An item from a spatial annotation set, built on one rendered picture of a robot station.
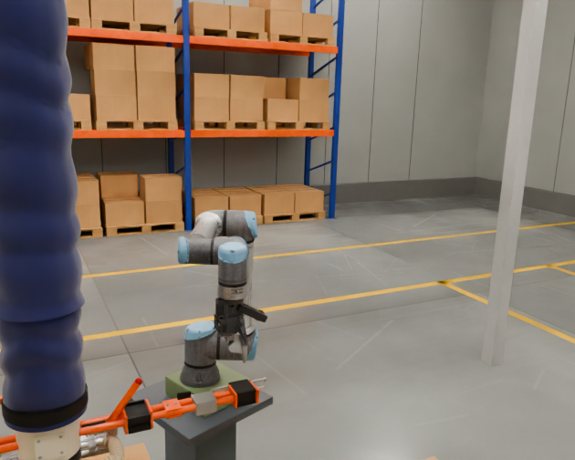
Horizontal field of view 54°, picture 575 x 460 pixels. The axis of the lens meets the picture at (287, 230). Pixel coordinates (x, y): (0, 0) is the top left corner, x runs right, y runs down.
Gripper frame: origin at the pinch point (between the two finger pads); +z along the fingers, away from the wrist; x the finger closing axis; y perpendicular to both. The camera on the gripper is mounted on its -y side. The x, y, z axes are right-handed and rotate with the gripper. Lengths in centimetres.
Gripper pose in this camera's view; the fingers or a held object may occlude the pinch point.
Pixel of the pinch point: (238, 353)
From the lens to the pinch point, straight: 188.9
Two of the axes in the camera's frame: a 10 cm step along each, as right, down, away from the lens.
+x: 4.2, 2.2, -8.8
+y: -9.1, 0.7, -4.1
